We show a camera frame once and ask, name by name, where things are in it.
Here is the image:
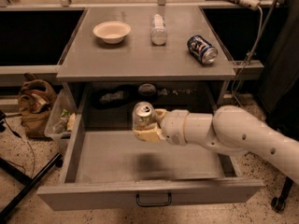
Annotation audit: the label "7up soda can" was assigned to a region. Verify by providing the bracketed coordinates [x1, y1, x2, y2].
[133, 102, 155, 130]

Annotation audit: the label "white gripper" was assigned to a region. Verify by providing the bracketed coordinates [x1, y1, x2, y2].
[134, 108, 189, 146]

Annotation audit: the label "white paper bowl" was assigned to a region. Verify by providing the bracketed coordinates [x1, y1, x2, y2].
[93, 21, 131, 45]

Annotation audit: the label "black metal stand legs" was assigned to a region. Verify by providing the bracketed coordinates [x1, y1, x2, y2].
[0, 113, 62, 224]

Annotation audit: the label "grey cabinet counter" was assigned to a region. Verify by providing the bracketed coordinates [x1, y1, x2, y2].
[57, 5, 235, 82]

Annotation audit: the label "blue pepsi can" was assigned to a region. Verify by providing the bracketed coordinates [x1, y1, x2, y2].
[187, 35, 218, 64]

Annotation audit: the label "clear plastic water bottle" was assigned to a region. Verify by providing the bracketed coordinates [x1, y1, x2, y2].
[151, 14, 167, 46]

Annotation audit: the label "black drawer handle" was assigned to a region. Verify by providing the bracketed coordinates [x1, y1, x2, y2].
[135, 193, 172, 207]

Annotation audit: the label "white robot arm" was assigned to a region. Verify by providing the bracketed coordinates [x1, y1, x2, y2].
[133, 102, 299, 183]

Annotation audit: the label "black office chair base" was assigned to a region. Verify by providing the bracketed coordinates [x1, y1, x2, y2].
[271, 177, 293, 213]

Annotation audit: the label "brown fabric bag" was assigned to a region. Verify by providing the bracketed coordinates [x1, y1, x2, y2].
[18, 73, 57, 139]

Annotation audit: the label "grey hanging cable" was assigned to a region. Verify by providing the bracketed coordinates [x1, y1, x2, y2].
[230, 0, 286, 107]

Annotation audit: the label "clear plastic bin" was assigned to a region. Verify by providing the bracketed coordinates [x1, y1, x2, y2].
[44, 90, 77, 150]

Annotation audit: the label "grey open top drawer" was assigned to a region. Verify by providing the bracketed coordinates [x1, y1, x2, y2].
[37, 85, 263, 211]

